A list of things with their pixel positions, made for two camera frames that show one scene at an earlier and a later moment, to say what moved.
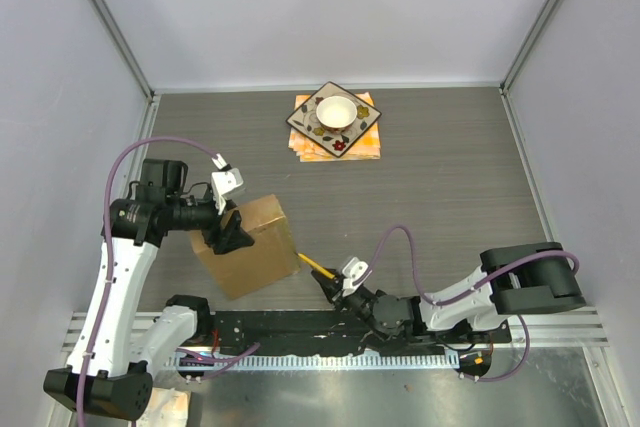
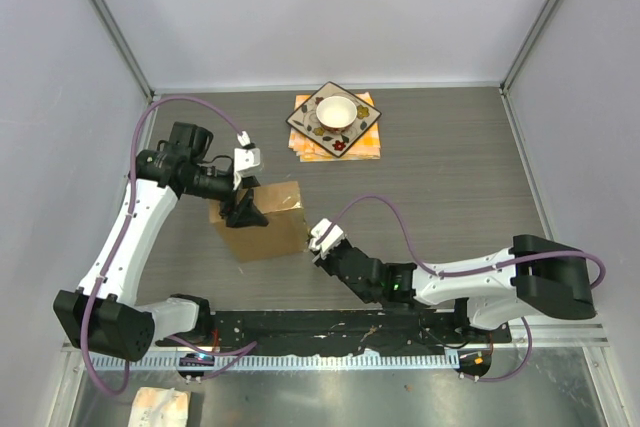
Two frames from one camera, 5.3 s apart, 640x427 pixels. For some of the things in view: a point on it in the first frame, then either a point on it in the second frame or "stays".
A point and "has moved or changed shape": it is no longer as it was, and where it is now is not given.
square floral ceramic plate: x=305 y=120 stays
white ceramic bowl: x=336 y=114 stays
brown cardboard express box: x=272 y=257 has moved or changed shape
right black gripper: x=330 y=286 → x=325 y=262
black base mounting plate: x=324 y=331 stays
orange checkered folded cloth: x=366 y=147 stays
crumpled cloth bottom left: x=168 y=407 stays
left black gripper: x=234 y=236 → x=246 y=214
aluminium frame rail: x=577 y=327 stays
